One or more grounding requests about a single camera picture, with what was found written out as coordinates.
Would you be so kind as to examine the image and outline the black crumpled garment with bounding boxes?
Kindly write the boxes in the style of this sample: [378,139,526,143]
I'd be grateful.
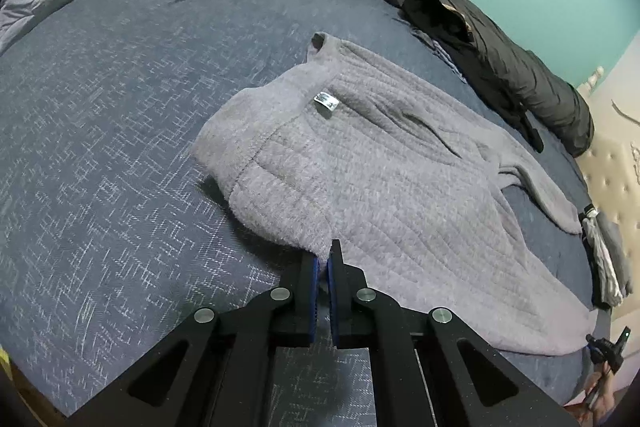
[400,0,546,152]

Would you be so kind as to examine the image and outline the black folded garment white stripes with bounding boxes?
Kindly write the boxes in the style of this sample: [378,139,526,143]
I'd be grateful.
[580,204,613,310]

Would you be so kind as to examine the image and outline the blue patterned bedspread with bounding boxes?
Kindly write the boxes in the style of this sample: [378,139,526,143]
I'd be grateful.
[0,0,613,427]

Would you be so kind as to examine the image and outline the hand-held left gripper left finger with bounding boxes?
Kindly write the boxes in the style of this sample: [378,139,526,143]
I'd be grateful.
[65,252,321,427]

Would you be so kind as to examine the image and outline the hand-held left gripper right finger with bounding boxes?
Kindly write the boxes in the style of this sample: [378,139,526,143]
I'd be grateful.
[327,239,581,427]

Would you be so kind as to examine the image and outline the beige tufted headboard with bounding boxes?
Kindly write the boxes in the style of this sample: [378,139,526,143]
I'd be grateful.
[575,42,640,333]

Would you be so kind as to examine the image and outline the grey folded garment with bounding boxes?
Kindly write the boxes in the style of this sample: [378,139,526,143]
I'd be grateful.
[595,212,636,298]

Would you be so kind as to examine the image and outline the grey quilted fleece garment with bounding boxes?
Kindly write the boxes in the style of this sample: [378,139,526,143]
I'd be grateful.
[191,32,596,355]

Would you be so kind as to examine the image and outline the lilac cloth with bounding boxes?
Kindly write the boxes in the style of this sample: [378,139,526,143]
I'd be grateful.
[410,27,468,85]

